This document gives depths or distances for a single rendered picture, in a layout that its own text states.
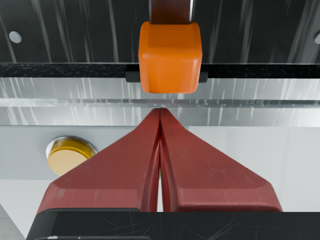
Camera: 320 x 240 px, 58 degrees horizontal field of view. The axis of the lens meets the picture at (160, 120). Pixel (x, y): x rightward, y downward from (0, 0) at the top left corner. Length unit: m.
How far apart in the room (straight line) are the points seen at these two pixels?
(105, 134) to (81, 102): 0.03
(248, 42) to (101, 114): 0.13
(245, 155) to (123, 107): 0.23
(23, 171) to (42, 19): 0.16
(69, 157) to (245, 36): 0.17
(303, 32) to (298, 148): 0.24
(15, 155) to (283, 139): 0.32
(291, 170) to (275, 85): 0.24
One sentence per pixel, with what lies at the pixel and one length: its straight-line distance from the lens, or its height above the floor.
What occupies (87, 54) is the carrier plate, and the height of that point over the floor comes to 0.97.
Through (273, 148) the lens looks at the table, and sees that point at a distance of 0.42.
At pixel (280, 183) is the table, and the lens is 0.47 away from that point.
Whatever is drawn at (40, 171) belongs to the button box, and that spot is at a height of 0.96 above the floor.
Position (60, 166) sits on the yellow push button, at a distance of 0.27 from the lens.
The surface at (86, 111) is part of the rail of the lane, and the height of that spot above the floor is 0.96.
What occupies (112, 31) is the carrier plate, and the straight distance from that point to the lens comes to 0.20.
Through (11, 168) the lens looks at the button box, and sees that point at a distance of 0.31.
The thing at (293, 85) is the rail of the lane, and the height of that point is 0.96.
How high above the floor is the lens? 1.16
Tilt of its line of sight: 55 degrees down
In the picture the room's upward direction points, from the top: 179 degrees counter-clockwise
